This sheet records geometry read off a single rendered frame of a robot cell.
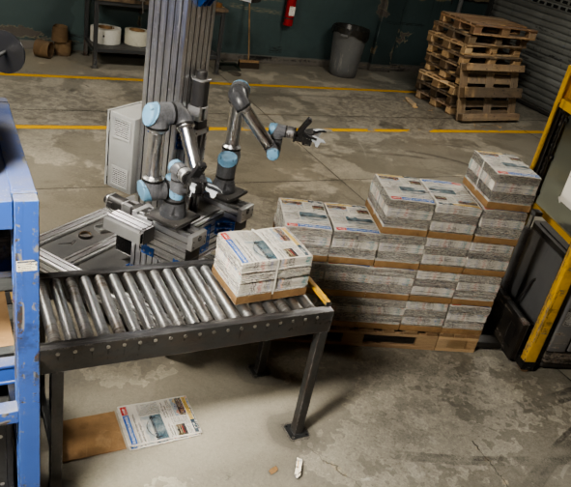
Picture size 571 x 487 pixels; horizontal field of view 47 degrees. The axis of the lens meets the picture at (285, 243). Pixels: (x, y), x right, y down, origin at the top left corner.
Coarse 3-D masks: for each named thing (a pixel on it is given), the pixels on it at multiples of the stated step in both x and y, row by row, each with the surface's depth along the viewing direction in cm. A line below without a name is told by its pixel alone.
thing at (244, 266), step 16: (224, 240) 305; (240, 240) 308; (224, 256) 308; (240, 256) 296; (256, 256) 298; (224, 272) 310; (240, 272) 293; (256, 272) 297; (240, 288) 298; (256, 288) 303
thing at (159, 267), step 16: (48, 272) 298; (64, 272) 300; (80, 272) 303; (96, 272) 305; (112, 272) 308; (160, 272) 319; (48, 288) 297; (64, 288) 301; (80, 288) 304; (96, 288) 308
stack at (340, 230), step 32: (288, 224) 377; (320, 224) 384; (352, 224) 391; (352, 256) 392; (384, 256) 395; (416, 256) 399; (448, 256) 402; (352, 288) 404; (384, 288) 407; (416, 288) 410; (448, 288) 414; (352, 320) 417; (384, 320) 420; (416, 320) 423
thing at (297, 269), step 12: (276, 228) 325; (276, 240) 315; (288, 240) 317; (288, 252) 306; (300, 252) 308; (288, 264) 304; (300, 264) 307; (288, 276) 308; (300, 276) 312; (288, 288) 312
